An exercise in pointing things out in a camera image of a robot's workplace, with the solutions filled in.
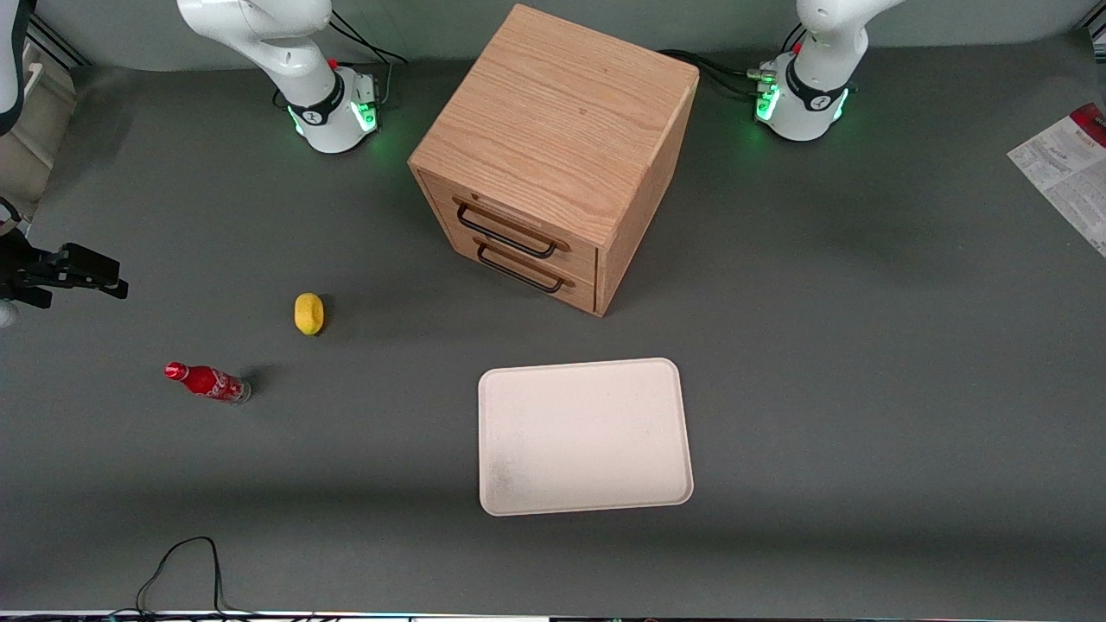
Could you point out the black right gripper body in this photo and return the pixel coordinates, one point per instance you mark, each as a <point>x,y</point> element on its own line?
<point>19,269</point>

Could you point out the red cookie box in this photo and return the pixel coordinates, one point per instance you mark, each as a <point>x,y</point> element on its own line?
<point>1071,173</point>

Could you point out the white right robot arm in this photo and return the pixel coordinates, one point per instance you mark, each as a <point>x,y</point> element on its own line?
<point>298,60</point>

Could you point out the beige box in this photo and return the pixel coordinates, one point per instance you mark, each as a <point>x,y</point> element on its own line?
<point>30,138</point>

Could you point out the beige plastic tray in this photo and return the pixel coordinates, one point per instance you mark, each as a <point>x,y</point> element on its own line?
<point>583,436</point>

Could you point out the red cola bottle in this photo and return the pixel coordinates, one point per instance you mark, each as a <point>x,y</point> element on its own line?
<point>207,381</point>

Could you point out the yellow lemon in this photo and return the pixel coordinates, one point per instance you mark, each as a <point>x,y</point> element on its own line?
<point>308,314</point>

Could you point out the wooden two-drawer cabinet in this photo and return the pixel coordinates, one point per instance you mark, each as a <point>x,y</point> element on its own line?
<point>553,121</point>

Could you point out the aluminium frame rail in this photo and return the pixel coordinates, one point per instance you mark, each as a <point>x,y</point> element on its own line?
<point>56,43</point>

